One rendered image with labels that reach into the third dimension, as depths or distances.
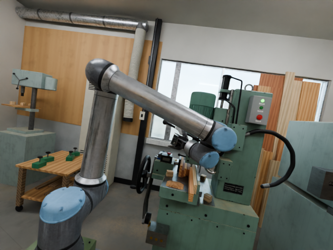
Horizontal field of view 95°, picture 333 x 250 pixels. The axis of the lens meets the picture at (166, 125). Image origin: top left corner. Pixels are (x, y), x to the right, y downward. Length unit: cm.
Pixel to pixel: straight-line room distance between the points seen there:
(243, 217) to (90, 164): 88
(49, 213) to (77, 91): 248
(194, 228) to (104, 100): 89
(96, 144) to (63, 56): 265
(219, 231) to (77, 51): 307
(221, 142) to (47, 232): 71
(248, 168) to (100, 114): 92
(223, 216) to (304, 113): 214
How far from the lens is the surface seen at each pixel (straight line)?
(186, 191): 90
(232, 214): 109
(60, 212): 75
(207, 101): 105
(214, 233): 114
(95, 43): 308
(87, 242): 99
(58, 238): 81
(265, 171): 258
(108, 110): 78
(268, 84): 275
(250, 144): 109
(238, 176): 112
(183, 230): 114
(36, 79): 284
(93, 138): 80
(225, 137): 57
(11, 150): 293
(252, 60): 281
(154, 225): 110
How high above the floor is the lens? 129
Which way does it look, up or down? 4 degrees down
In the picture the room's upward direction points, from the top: 9 degrees clockwise
